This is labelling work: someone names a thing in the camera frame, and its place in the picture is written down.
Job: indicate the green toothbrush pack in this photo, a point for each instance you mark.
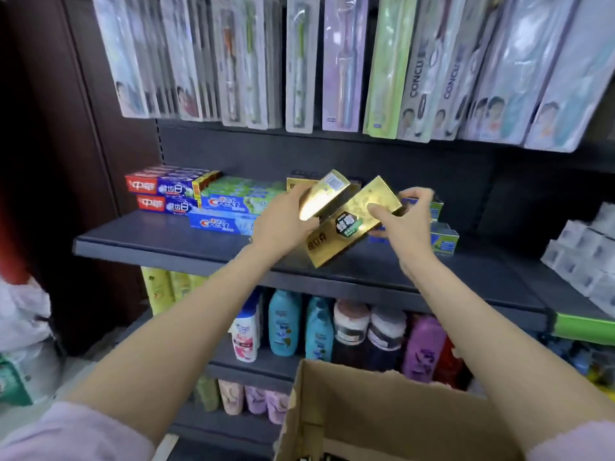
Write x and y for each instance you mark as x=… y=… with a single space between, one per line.
x=254 y=62

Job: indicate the pink shampoo bottle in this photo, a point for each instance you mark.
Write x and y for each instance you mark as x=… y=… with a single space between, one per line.
x=424 y=350

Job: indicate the red plastic roll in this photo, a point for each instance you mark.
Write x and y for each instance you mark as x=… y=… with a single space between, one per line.
x=12 y=254

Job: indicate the dark grey shelf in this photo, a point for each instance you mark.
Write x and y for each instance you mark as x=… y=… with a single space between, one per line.
x=168 y=240

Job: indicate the gold toothpaste box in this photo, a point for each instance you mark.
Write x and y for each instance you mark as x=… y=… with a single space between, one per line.
x=295 y=183
x=346 y=230
x=326 y=192

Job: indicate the green and white plastic pack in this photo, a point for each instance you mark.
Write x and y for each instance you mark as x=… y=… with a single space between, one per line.
x=29 y=374

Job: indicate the small teal shampoo bottle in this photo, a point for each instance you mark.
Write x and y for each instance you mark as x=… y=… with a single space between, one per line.
x=319 y=331

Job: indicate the brown cardboard box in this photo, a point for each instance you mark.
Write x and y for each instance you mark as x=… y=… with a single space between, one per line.
x=384 y=412

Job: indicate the row of green toothbrush packs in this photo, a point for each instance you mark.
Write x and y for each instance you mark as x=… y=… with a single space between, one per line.
x=302 y=67

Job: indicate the person's right forearm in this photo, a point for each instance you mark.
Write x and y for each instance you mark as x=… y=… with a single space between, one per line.
x=504 y=360

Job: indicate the red and blue toothpaste box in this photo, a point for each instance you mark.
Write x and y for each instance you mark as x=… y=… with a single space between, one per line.
x=178 y=169
x=163 y=204
x=163 y=186

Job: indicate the red child toothbrush pack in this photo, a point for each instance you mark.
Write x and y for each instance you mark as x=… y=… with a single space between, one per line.
x=185 y=57

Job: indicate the person's left hand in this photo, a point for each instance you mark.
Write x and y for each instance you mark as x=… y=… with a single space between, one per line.
x=278 y=230

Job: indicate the pale pink bottle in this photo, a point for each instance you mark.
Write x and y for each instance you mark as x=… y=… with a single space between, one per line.
x=231 y=398

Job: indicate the pale purple bottle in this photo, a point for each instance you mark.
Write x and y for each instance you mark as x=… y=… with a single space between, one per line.
x=277 y=407
x=255 y=399

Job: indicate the white-lidded dark jar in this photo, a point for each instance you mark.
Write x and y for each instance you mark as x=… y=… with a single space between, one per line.
x=387 y=338

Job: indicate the stack of blue child toothbrush packs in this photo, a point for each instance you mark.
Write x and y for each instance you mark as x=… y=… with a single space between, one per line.
x=120 y=57

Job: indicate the yellow plastic bottle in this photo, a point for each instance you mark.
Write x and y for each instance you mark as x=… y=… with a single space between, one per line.
x=156 y=290
x=198 y=282
x=180 y=285

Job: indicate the red orange bottle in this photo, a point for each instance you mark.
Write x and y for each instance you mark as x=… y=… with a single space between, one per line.
x=449 y=364

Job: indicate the person's left forearm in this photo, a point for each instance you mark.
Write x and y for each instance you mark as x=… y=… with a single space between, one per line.
x=168 y=350

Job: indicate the stack of white tissue packs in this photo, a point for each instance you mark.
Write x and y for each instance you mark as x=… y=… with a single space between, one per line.
x=586 y=259

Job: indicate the white plastic bag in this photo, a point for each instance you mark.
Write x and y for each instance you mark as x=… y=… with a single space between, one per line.
x=24 y=316

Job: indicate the stack of purple toothbrush packs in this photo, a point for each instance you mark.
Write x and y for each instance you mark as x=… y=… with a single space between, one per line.
x=345 y=67

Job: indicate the brown-lidded dark jar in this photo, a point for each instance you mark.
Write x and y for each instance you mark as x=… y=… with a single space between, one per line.
x=350 y=331

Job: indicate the cluster of dark blue bottles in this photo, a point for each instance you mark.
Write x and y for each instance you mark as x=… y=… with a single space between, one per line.
x=581 y=360

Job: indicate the stack of light green packs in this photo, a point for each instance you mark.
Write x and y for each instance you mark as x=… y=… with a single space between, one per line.
x=389 y=67

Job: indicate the person's right hand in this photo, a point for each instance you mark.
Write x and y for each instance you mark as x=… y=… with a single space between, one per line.
x=413 y=235

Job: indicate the white bottle blue cap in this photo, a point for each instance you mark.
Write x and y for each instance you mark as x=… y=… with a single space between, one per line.
x=246 y=336

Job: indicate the person's pink right sleeve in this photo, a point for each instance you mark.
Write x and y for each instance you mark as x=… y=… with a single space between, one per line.
x=576 y=444

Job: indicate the stack of teal child toothbrush packs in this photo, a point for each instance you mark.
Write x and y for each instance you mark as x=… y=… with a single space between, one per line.
x=538 y=76

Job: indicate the light blue toothpaste box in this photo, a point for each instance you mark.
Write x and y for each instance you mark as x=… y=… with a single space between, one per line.
x=221 y=224

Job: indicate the olive green bottle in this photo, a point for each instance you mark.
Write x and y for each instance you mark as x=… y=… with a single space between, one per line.
x=208 y=394

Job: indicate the stack of brown toothbrush packs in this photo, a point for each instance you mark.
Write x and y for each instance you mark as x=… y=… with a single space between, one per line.
x=442 y=71

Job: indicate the large teal shampoo bottle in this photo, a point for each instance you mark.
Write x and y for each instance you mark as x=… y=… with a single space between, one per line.
x=284 y=324

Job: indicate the orange toothbrush pack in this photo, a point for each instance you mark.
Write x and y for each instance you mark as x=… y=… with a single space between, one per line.
x=229 y=62

